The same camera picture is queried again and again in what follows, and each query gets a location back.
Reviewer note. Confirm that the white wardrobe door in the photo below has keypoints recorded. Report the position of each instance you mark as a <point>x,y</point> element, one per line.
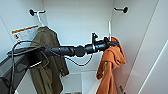
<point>153,66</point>

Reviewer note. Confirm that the white clothes hanger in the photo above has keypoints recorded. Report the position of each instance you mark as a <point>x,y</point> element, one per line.
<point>109,30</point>
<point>40,20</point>

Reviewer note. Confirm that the olive green jacket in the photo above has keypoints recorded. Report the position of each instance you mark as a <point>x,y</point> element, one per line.
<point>50,73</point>

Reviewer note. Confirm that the black wardrobe hook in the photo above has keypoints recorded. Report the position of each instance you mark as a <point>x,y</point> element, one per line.
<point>32,12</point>
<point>125,9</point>

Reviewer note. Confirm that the white wardrobe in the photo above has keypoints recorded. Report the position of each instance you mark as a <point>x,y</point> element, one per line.
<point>80,23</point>

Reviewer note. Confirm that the white sticker with orange bar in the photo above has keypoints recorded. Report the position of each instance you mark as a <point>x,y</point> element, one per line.
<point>25,32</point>

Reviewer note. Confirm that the dark door hinge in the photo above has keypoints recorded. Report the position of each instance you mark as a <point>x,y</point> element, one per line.
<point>120,89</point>

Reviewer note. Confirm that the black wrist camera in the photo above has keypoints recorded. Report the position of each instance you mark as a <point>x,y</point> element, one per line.
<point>94,38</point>

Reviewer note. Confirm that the orange hoodie with white print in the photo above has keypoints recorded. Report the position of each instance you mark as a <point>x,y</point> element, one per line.
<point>110,73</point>

